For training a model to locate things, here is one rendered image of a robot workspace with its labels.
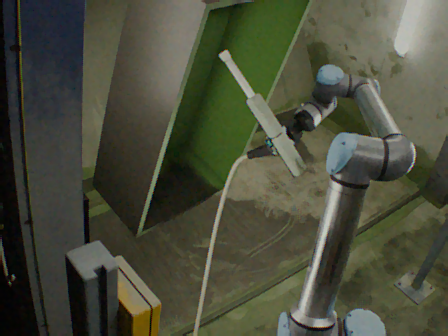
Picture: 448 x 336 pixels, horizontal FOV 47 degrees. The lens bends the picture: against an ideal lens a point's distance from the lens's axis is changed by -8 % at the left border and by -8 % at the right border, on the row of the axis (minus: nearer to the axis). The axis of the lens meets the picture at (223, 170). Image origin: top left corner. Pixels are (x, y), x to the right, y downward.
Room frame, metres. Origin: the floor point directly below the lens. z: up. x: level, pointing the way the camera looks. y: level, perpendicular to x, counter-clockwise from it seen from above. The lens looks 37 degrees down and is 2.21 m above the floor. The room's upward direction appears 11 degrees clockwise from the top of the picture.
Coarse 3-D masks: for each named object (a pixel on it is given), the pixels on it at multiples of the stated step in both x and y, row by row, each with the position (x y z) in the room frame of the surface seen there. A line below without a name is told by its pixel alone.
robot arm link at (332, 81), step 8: (320, 72) 1.78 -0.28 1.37; (328, 72) 1.78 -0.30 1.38; (336, 72) 1.79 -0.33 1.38; (320, 80) 1.77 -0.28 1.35; (328, 80) 1.75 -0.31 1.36; (336, 80) 1.75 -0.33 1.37; (344, 80) 1.78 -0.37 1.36; (320, 88) 1.77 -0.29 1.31; (328, 88) 1.76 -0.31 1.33; (336, 88) 1.76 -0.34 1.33; (344, 88) 1.76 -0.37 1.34; (320, 96) 1.77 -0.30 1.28; (328, 96) 1.77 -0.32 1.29; (344, 96) 1.77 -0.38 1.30
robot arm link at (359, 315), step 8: (352, 312) 1.11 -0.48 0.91; (360, 312) 1.11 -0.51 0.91; (368, 312) 1.12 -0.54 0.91; (344, 320) 1.07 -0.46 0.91; (352, 320) 1.07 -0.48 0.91; (360, 320) 1.08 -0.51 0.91; (368, 320) 1.09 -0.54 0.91; (376, 320) 1.09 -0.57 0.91; (344, 328) 1.05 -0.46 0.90; (352, 328) 1.04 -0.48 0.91; (360, 328) 1.05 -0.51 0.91; (368, 328) 1.05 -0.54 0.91; (376, 328) 1.06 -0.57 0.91; (384, 328) 1.07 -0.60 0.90
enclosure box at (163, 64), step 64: (192, 0) 1.59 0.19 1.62; (256, 0) 2.21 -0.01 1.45; (128, 64) 1.78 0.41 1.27; (192, 64) 2.21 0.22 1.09; (256, 64) 2.17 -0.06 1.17; (128, 128) 1.76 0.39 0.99; (192, 128) 2.37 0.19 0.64; (256, 128) 2.12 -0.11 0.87; (128, 192) 1.75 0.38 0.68; (192, 192) 2.08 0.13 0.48
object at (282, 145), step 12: (228, 60) 1.63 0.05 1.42; (240, 84) 1.61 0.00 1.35; (252, 96) 1.59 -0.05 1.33; (252, 108) 1.58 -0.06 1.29; (264, 108) 1.58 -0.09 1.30; (264, 120) 1.55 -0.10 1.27; (276, 120) 1.58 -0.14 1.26; (276, 132) 1.54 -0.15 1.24; (264, 144) 1.61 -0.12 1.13; (276, 144) 1.54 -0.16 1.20; (288, 144) 1.54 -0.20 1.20; (252, 156) 1.62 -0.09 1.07; (288, 156) 1.51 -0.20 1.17; (288, 168) 1.52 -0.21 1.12; (300, 168) 1.51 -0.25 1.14
